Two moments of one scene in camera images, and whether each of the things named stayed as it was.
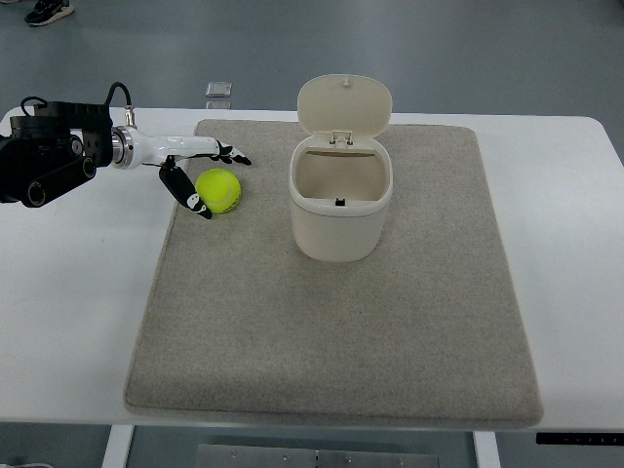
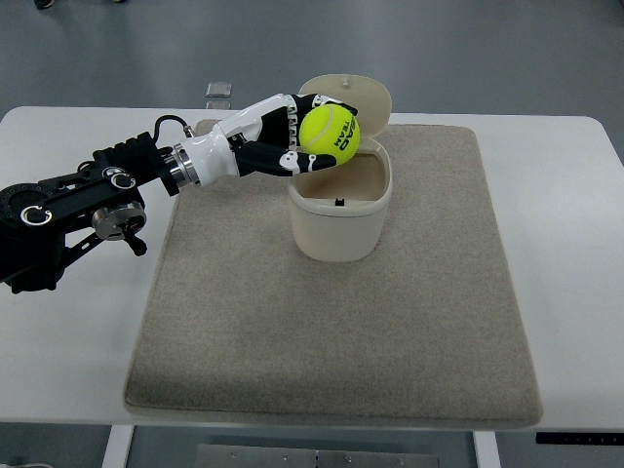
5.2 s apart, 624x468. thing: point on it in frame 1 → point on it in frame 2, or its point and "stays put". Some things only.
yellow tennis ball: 219,189 → 330,130
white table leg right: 487,449 stays put
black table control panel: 580,438 stays put
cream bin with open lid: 340,177 stays put
